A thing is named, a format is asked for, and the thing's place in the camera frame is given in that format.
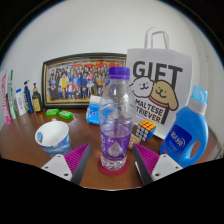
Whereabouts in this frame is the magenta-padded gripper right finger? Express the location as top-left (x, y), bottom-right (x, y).
top-left (132, 143), bottom-right (184, 186)

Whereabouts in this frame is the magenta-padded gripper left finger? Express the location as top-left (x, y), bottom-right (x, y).
top-left (40, 143), bottom-right (92, 186)

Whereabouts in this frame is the clear purple-label water bottle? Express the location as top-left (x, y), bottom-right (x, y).
top-left (98, 66), bottom-right (136, 172)

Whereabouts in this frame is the small beige packet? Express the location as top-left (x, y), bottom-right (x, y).
top-left (128, 133), bottom-right (142, 150)

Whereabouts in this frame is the colourful puzzle cube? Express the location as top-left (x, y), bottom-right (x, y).
top-left (134, 119), bottom-right (157, 143)

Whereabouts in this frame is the starry print paper cup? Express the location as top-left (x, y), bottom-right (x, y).
top-left (34, 120), bottom-right (73, 158)

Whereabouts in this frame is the flat round red coaster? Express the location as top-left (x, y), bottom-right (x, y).
top-left (97, 156), bottom-right (130, 177)

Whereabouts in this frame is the blue detergent bottle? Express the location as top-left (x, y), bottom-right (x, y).
top-left (159, 85), bottom-right (210, 169)

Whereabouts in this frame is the small green pack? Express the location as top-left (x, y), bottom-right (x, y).
top-left (57, 110), bottom-right (74, 120)
top-left (45, 108), bottom-right (60, 117)

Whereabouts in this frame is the blue tissue pack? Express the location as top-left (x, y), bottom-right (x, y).
top-left (85, 95), bottom-right (103, 126)

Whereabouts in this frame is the amber black pump bottle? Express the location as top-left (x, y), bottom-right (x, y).
top-left (31, 83), bottom-right (44, 113)

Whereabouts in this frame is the framed group photo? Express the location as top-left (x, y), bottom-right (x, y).
top-left (41, 52), bottom-right (128, 110)

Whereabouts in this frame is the dark blue pump bottle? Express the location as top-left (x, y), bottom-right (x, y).
top-left (22, 79), bottom-right (35, 114)

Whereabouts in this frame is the white paper gift bag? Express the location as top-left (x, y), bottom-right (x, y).
top-left (125, 27), bottom-right (193, 140)

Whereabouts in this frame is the white bottle blue cap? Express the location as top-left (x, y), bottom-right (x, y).
top-left (14, 88), bottom-right (28, 117)

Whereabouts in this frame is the tall green white box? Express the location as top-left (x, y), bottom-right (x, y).
top-left (6, 69), bottom-right (18, 120)

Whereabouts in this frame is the tall pink white box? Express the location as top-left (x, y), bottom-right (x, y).
top-left (0, 73), bottom-right (12, 125)

